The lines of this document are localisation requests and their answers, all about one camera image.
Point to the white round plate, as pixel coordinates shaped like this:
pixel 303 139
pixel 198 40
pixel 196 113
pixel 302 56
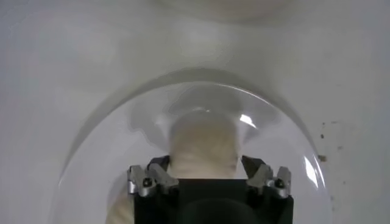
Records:
pixel 274 152

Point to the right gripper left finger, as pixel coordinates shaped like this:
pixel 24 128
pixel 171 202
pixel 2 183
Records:
pixel 143 182

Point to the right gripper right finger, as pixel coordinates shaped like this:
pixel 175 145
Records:
pixel 274 182

